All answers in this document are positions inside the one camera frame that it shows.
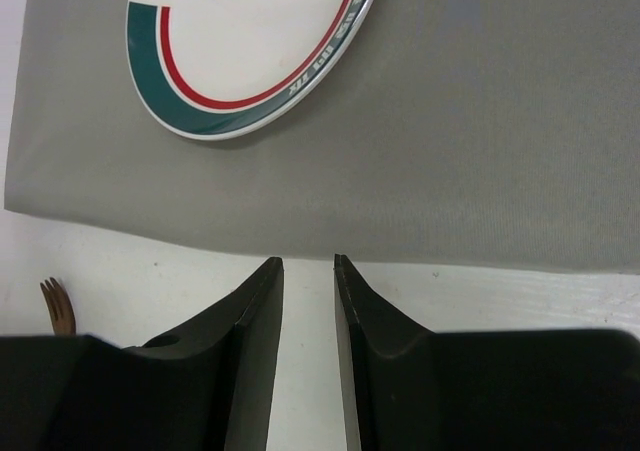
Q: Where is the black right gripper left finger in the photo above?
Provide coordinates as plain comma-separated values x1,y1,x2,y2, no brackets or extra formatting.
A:
119,257,284,450

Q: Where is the grey cloth napkin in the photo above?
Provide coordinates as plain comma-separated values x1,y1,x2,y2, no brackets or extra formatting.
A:
5,0,639,272

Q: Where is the brown wooden fork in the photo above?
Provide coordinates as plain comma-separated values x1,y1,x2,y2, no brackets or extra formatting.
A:
40,277,76,336

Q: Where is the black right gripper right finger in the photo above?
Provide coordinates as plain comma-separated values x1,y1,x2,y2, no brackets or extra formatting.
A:
334,254,440,450

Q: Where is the white plate green red rim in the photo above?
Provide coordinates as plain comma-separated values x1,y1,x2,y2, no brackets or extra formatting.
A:
126,0,374,141

